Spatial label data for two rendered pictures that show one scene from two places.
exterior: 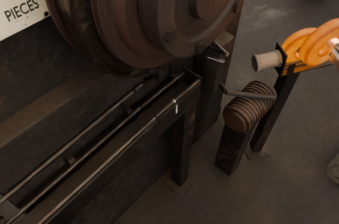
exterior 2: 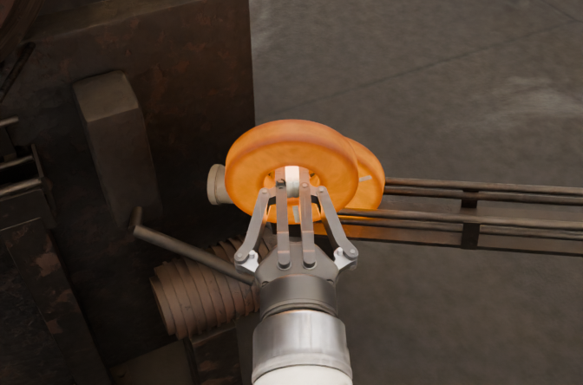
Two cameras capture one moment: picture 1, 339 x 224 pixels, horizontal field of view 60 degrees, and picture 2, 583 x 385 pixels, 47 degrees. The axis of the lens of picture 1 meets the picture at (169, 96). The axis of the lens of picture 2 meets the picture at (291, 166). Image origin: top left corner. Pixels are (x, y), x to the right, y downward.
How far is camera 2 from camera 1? 0.67 m
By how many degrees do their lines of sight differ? 15
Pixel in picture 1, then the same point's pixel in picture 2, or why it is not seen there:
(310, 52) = (232, 185)
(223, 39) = (106, 106)
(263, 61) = (221, 184)
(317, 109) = (522, 362)
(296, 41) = not seen: hidden behind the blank
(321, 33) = (245, 145)
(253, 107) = (203, 285)
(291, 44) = not seen: hidden behind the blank
